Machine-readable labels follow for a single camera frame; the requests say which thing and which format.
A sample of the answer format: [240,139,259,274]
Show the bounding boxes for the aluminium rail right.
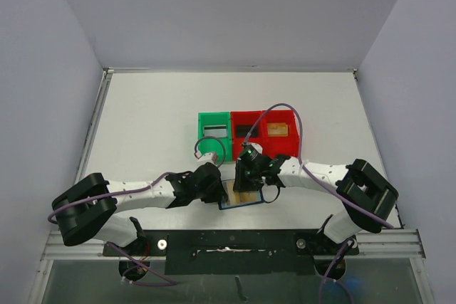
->
[357,229,426,258]

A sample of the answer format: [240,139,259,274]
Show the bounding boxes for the black card in red bin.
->
[234,125,259,138]

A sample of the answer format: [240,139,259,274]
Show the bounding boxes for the blue leather card holder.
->
[218,179,264,210]

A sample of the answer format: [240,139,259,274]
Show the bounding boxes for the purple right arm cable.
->
[244,103,396,304]

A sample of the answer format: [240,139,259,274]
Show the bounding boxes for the red plastic bin right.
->
[261,110,299,157]

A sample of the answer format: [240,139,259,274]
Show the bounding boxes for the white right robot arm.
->
[234,144,398,253]

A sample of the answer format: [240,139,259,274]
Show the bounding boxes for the aluminium rail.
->
[41,231,108,261]
[357,229,426,258]

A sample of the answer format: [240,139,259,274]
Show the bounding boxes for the red plastic bin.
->
[261,110,299,157]
[229,110,268,161]

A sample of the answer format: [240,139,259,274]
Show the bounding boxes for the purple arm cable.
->
[46,135,229,287]
[244,103,396,304]

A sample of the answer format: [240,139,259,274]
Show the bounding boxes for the gold card sleeve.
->
[228,192,261,206]
[266,122,289,137]

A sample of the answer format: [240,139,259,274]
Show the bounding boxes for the aluminium rail left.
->
[41,231,108,261]

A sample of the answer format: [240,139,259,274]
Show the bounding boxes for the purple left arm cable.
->
[46,135,229,287]

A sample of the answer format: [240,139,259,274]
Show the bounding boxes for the silver card in green bin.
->
[202,125,228,139]

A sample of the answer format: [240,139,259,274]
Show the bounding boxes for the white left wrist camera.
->
[194,150,217,164]

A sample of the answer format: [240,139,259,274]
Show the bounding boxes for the green plastic bin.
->
[198,112,232,162]

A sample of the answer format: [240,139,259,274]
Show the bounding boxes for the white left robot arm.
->
[48,162,227,255]

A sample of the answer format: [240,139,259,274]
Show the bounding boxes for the red plastic bin middle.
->
[229,110,268,161]

